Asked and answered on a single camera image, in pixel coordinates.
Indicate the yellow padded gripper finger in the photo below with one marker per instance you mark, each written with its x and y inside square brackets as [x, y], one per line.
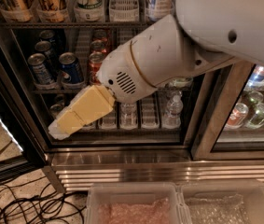
[88, 105]

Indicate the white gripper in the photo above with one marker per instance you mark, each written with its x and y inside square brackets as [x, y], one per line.
[118, 71]

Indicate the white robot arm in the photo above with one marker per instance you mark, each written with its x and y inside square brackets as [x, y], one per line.
[200, 36]

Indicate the red cola can front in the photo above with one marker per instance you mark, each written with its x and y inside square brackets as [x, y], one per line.
[95, 62]

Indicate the silver can bottom left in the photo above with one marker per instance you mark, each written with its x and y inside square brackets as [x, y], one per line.
[55, 110]

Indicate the white empty can tray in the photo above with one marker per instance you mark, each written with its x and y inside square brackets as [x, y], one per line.
[125, 34]

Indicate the blue cola can front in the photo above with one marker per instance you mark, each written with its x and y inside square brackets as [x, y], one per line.
[71, 68]

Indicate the red can second row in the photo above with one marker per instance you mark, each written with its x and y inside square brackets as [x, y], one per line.
[99, 46]

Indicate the silver blue can front left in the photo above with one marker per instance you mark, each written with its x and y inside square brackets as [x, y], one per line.
[40, 68]

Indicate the steel fridge base grille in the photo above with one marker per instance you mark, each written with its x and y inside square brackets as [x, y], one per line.
[77, 171]

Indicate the dark can middle row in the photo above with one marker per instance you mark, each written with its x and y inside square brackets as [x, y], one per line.
[46, 48]

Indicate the open fridge door left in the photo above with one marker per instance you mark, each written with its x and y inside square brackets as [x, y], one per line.
[13, 122]

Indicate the water bottle centre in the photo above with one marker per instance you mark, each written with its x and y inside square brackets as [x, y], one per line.
[128, 116]

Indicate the water bottle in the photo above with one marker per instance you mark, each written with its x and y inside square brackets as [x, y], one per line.
[128, 116]
[171, 118]

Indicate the water bottle right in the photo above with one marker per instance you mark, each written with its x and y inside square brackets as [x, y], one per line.
[171, 118]

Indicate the clear bin pink wrap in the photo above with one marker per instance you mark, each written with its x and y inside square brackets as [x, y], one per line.
[134, 203]

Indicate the clear bin white wrap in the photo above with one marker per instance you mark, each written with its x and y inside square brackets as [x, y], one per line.
[225, 202]

